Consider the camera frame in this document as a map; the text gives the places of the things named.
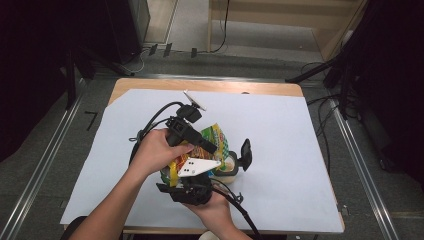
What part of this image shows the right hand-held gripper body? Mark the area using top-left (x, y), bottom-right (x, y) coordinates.
top-left (155, 157), bottom-right (223, 206)

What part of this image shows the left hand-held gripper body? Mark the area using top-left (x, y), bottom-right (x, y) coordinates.
top-left (165, 89), bottom-right (208, 148)

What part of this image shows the yellow green seasoning pouch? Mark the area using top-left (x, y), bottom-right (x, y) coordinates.
top-left (159, 123), bottom-right (231, 188)

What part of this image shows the person's right hand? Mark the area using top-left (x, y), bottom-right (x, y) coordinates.
top-left (183, 191), bottom-right (236, 231)

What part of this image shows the person's left hand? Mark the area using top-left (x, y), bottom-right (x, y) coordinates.
top-left (128, 128), bottom-right (194, 178)

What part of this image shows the white round object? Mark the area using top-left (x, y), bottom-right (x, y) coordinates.
top-left (199, 230), bottom-right (228, 240)

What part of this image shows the white paper sheet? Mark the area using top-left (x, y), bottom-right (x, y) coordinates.
top-left (59, 88), bottom-right (345, 234)

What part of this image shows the black cabinet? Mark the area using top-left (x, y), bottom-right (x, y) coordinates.
top-left (106, 0), bottom-right (151, 64)

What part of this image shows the black curtain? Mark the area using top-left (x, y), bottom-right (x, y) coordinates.
top-left (0, 0), bottom-right (111, 163)
top-left (346, 0), bottom-right (424, 184)

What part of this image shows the metal floor rail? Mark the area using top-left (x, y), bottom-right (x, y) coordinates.
top-left (0, 78), bottom-right (86, 240)
top-left (328, 96), bottom-right (401, 240)
top-left (96, 73), bottom-right (331, 84)

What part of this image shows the right hand-held gripper cable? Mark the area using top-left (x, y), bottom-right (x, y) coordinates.
top-left (209, 178), bottom-right (264, 240)

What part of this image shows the white floor cable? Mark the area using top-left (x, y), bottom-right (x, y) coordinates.
top-left (116, 49), bottom-right (148, 76)

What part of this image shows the black hanging cable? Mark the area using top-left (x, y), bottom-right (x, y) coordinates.
top-left (209, 0), bottom-right (232, 54)

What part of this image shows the black floor cable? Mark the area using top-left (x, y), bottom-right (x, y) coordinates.
top-left (301, 61), bottom-right (363, 174)

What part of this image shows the wooden shelf frame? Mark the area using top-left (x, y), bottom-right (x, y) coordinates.
top-left (207, 0), bottom-right (369, 63)

